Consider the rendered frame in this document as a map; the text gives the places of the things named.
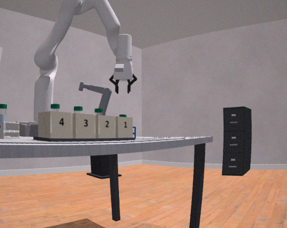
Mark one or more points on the green tube cap with orange dot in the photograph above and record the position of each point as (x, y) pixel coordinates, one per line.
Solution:
(55, 107)
(98, 111)

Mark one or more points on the beige bucket adapter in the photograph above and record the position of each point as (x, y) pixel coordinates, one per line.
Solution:
(123, 127)
(55, 125)
(105, 126)
(84, 125)

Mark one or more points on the white tube rack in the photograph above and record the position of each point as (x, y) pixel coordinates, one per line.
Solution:
(12, 130)

